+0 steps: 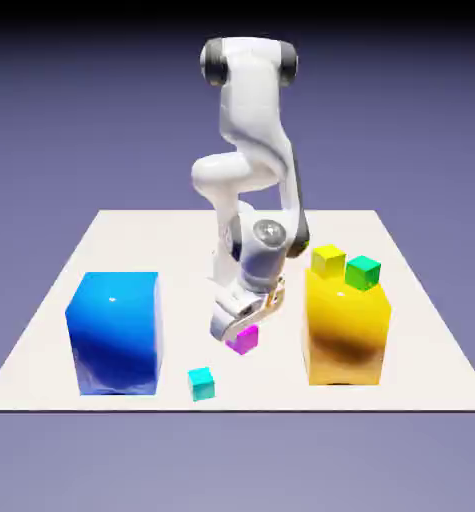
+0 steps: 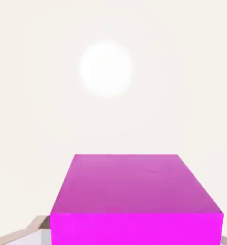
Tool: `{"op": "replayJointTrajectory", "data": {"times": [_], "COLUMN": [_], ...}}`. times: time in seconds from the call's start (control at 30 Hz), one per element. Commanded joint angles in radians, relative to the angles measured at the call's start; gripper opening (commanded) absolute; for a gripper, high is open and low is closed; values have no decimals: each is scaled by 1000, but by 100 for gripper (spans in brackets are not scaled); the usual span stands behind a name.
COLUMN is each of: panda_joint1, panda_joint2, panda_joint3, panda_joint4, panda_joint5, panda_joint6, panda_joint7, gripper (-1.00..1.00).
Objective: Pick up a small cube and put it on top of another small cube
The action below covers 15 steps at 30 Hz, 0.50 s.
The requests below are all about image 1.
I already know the small cyan cube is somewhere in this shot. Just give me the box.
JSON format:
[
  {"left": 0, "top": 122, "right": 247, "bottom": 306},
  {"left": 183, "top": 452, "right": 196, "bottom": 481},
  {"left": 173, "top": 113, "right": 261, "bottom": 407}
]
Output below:
[{"left": 187, "top": 366, "right": 216, "bottom": 402}]

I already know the large blue box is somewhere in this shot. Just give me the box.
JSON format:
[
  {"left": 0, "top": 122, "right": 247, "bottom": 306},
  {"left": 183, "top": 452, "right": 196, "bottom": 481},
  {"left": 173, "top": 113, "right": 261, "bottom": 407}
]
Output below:
[{"left": 64, "top": 271, "right": 165, "bottom": 397}]

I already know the small yellow cube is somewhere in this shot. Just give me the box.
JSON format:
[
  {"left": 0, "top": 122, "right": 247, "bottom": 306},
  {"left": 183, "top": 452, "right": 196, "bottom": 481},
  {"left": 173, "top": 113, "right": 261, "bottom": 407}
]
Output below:
[{"left": 311, "top": 244, "right": 347, "bottom": 281}]

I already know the large yellow box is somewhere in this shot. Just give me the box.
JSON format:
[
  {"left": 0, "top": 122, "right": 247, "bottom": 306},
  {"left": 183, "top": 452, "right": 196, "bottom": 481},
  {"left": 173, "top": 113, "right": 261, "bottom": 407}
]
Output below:
[{"left": 302, "top": 266, "right": 393, "bottom": 388}]

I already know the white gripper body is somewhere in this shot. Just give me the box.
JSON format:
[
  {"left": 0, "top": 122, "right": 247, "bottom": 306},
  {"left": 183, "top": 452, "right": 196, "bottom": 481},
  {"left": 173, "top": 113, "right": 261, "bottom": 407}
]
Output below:
[{"left": 209, "top": 277, "right": 287, "bottom": 343}]

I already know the small green cube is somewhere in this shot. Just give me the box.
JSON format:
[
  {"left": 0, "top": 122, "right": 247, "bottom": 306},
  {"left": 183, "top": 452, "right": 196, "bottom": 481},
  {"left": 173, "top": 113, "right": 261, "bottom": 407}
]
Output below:
[{"left": 344, "top": 254, "right": 383, "bottom": 292}]

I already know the small magenta cube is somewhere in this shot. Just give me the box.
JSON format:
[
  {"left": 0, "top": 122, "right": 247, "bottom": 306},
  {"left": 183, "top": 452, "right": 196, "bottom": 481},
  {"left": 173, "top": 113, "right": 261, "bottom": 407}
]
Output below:
[{"left": 224, "top": 323, "right": 260, "bottom": 356}]

